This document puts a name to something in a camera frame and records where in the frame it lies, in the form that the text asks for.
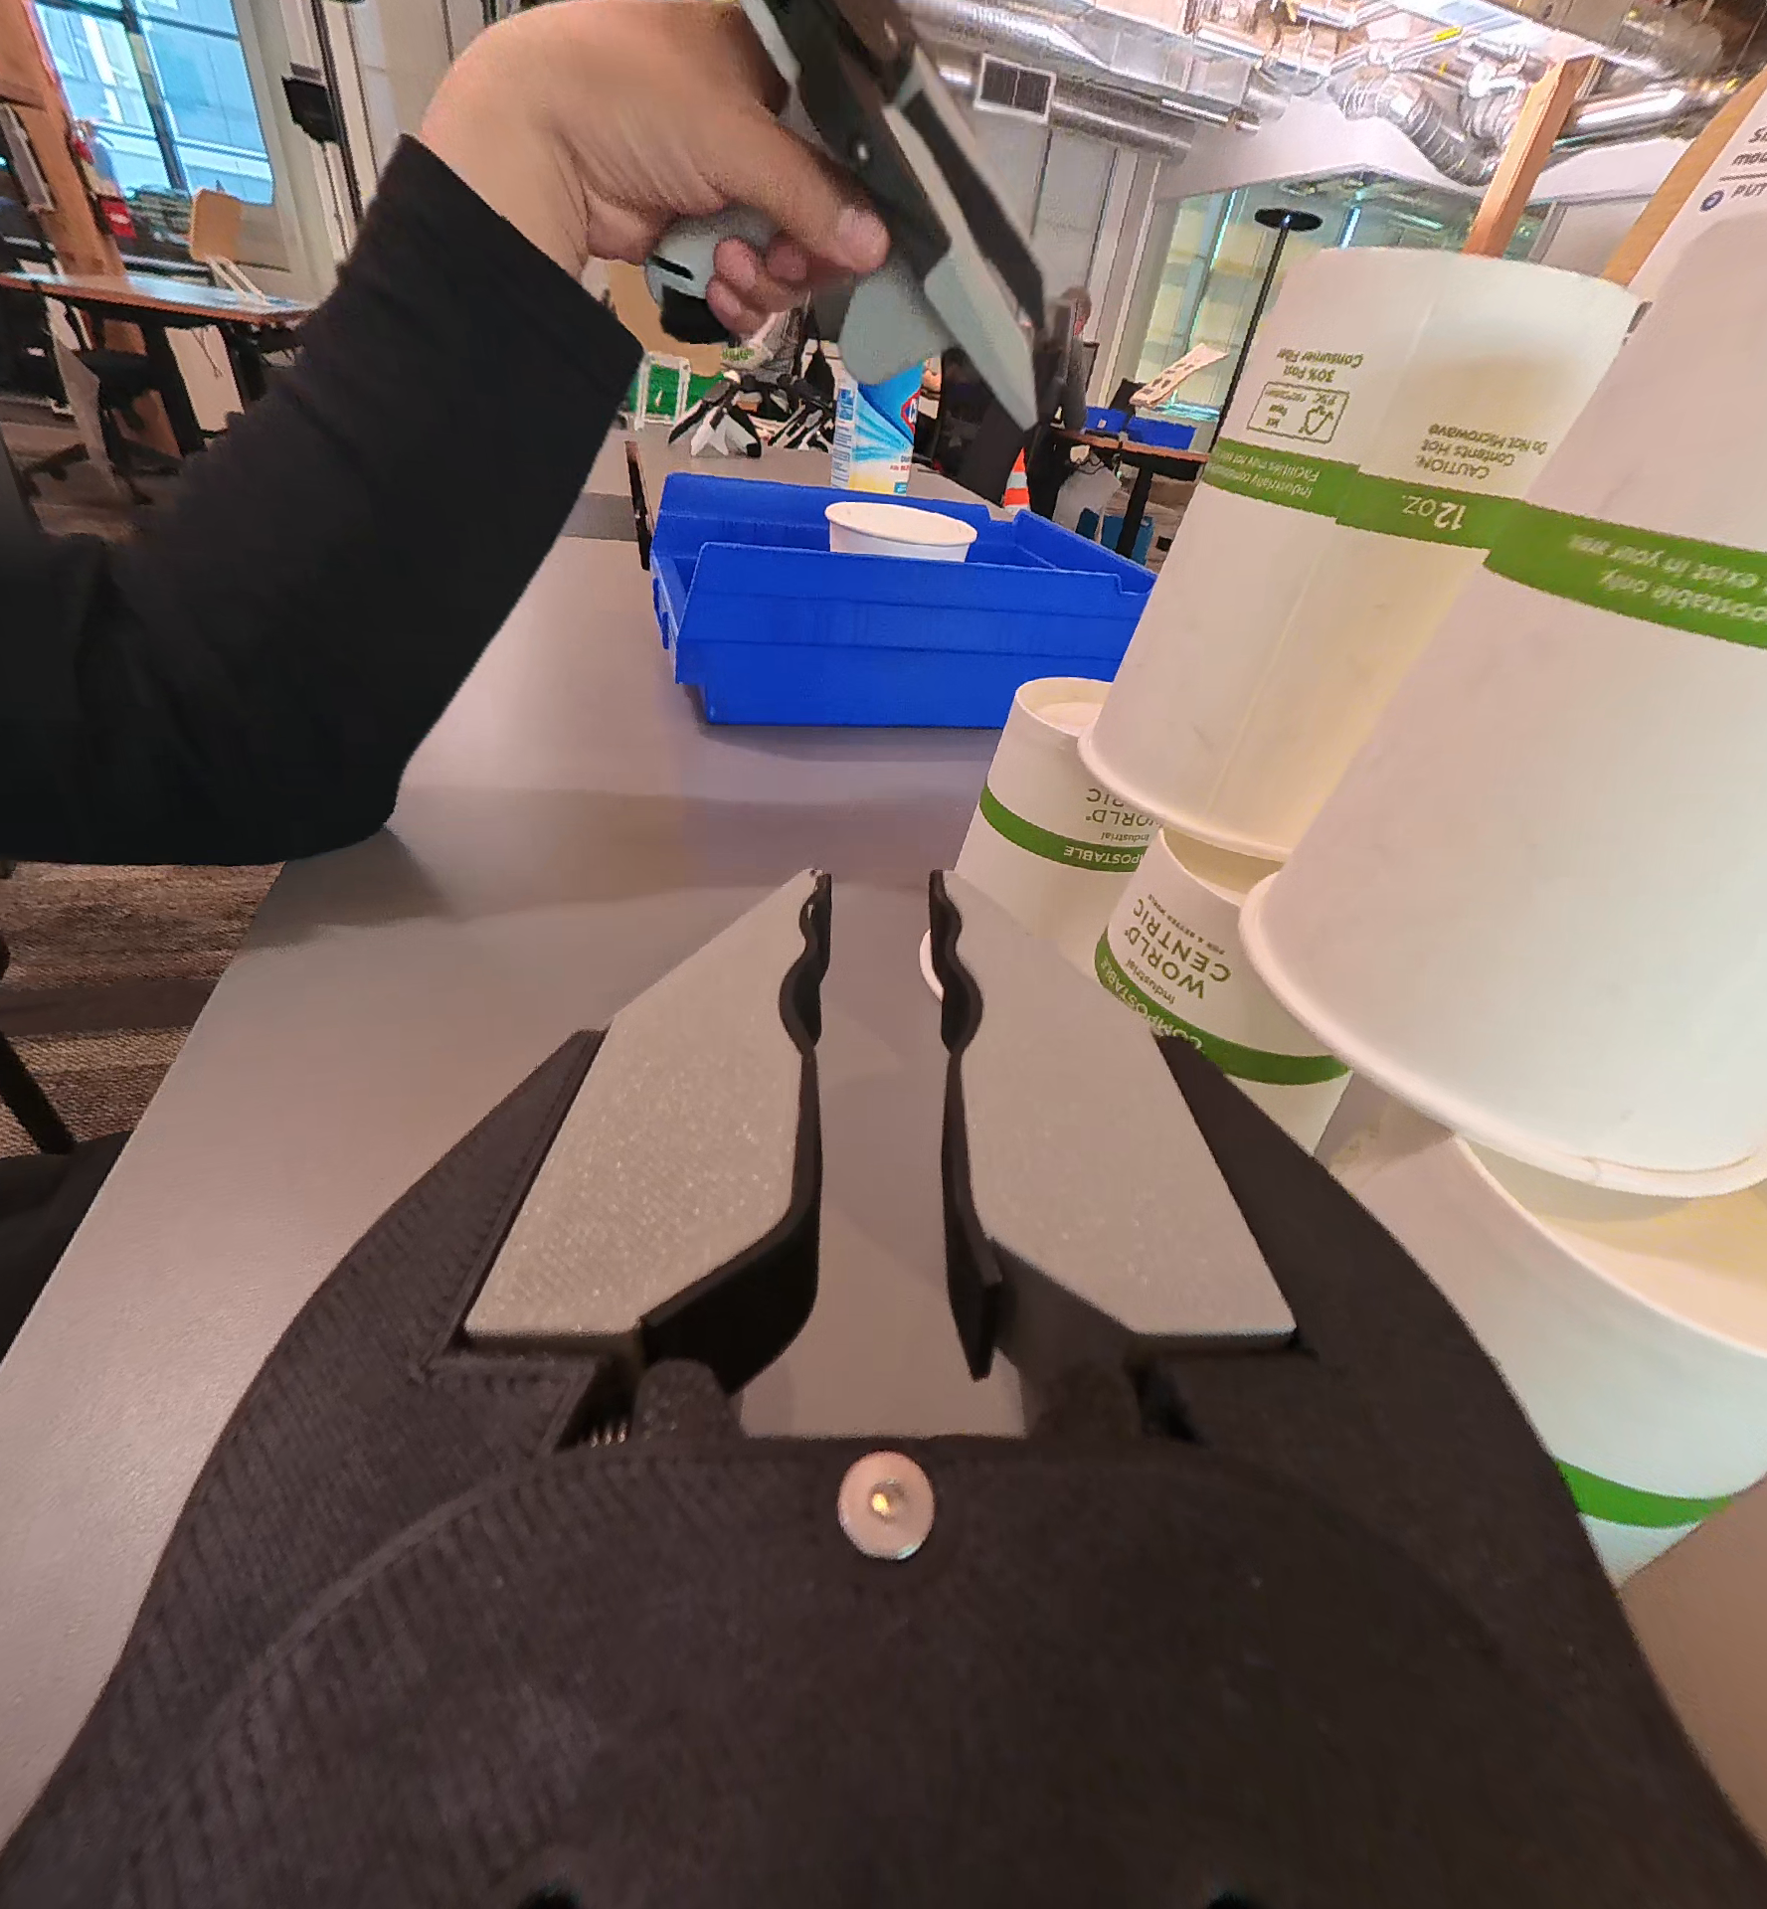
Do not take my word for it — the black floor lamp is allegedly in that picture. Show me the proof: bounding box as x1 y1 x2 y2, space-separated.
1249 209 1328 438

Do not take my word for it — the blue plastic bin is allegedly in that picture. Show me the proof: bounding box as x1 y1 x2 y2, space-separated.
650 472 1159 732

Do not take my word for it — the blue label wipes canister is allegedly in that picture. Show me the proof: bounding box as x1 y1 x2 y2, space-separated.
830 365 925 496

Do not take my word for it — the instruction sheet on stand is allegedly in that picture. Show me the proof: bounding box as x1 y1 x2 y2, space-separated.
1599 0 1767 289

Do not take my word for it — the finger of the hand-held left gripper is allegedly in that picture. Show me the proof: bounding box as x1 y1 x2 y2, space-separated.
883 52 1053 433

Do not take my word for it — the person's left forearm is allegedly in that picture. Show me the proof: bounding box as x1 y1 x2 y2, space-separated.
0 135 647 868

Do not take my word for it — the white paper cup green band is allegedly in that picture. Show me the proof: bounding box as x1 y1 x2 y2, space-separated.
1092 825 1358 1159
1454 1112 1767 1585
1079 244 1644 870
1239 185 1767 1204
920 679 1172 1003
825 502 981 566

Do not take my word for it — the person's left hand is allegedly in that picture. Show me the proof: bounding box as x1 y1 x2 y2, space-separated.
418 0 898 339

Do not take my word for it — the black white tripod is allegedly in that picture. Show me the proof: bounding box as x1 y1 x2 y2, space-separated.
667 335 835 458

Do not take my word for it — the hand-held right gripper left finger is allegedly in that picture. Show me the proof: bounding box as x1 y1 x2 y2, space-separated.
463 870 837 1396

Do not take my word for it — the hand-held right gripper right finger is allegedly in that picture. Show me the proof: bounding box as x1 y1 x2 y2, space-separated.
925 870 1297 1383

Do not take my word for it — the pale wooden chair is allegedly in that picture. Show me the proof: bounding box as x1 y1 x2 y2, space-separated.
187 185 306 310

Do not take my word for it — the wooden office desk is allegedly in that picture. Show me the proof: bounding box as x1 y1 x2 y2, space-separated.
0 269 314 469
1051 423 1216 565

